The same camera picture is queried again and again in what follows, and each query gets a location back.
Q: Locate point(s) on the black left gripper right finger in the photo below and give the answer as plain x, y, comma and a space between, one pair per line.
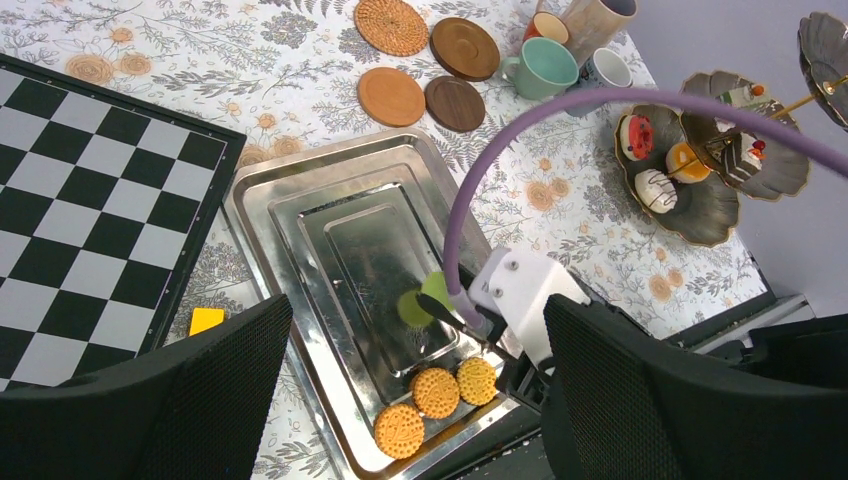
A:
628, 406

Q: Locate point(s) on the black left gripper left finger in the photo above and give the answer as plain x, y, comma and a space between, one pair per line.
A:
194, 409

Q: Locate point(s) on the orange waffle cookie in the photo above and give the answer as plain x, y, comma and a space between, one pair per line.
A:
435, 392

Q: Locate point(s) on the white chocolate striped donut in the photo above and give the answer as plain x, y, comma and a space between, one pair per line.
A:
656, 191

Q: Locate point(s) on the green macaron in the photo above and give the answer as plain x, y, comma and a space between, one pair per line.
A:
435, 287

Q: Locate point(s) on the red frosted donut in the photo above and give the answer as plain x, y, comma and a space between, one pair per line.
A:
636, 137

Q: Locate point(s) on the green layered cake slice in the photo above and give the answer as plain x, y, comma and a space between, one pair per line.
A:
747, 97

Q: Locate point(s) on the chocolate cake slice with cherry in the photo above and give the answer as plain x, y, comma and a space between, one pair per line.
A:
742, 158

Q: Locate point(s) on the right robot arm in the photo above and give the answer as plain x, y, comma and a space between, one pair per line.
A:
812, 352

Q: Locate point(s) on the yellow block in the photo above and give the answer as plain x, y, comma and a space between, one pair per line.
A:
203, 319

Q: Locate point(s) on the yellow waffle cookie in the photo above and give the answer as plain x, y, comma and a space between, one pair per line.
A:
476, 380

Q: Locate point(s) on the black white chessboard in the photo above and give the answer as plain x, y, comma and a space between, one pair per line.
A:
106, 202

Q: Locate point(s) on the stainless steel tray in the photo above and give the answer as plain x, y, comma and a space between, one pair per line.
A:
345, 231

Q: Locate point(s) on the grey patterned mug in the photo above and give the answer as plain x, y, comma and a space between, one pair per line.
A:
603, 69

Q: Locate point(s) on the mint green cup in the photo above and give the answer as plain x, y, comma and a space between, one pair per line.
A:
542, 69

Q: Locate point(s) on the dark walnut coaster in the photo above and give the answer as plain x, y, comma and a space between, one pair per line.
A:
454, 104

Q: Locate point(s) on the light orange wooden coaster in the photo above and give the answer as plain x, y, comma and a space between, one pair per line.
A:
391, 97

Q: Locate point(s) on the small red cup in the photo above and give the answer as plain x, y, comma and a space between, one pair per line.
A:
547, 25

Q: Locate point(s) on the brown wooden saucer coaster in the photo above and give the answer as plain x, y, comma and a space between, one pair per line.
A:
464, 49

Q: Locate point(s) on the woven rattan coaster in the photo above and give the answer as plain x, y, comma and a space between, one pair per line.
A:
391, 26

